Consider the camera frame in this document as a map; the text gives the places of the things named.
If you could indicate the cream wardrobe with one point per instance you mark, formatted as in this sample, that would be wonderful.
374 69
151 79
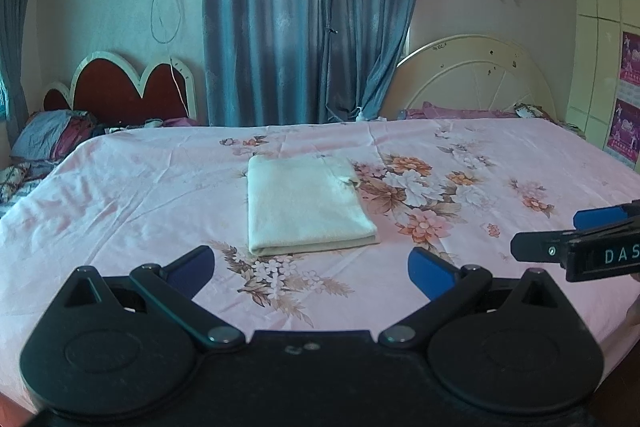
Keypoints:
595 32

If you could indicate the large pink wall poster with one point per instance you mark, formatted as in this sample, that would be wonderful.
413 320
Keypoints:
625 132

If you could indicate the window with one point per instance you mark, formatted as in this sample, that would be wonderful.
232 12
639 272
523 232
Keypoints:
4 99

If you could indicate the floral pillow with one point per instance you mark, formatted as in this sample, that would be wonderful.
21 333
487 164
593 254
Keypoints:
535 113

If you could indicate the cream round headboard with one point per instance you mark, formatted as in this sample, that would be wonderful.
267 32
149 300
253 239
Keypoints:
475 72

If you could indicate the person's right hand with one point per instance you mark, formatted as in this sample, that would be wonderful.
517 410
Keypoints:
635 314

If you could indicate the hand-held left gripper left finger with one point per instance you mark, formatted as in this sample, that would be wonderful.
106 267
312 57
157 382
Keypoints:
192 269

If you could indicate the red heart-shaped headboard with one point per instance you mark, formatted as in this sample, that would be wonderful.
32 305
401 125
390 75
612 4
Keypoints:
110 92

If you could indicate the white knit sweater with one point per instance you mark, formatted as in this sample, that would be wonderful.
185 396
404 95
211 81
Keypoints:
300 207

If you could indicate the blue pillow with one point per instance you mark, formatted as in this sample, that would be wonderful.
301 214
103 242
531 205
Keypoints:
42 134

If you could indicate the patterned quilt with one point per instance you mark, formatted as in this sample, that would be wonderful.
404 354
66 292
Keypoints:
20 179

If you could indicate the purple pillow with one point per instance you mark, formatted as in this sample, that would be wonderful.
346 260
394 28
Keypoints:
175 122

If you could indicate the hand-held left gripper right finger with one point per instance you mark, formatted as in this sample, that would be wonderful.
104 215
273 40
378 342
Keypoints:
430 272

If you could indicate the blue curtain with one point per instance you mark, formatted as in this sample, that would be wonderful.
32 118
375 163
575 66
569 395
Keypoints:
290 7

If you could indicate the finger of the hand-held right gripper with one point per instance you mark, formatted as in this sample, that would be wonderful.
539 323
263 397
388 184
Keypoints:
537 247
600 217

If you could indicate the small pink wall poster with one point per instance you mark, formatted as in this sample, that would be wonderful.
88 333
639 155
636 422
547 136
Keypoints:
631 57

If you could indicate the pink pillow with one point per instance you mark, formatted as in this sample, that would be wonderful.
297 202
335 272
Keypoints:
450 112

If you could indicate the grey curtain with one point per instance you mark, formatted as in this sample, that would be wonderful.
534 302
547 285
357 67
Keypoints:
15 7

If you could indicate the pink floral bed sheet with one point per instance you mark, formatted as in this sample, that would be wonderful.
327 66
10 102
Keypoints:
125 207

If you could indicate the white lotion bottle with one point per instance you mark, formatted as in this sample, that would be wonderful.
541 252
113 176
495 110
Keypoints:
360 115

